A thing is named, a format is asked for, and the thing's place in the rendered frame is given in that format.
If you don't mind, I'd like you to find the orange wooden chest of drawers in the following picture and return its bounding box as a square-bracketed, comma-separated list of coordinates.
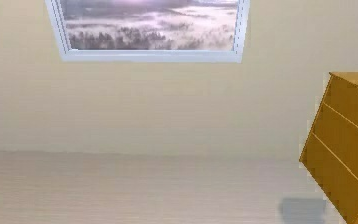
[298, 71, 358, 224]

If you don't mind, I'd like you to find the white framed window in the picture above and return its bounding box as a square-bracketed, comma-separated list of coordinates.
[44, 0, 251, 64]

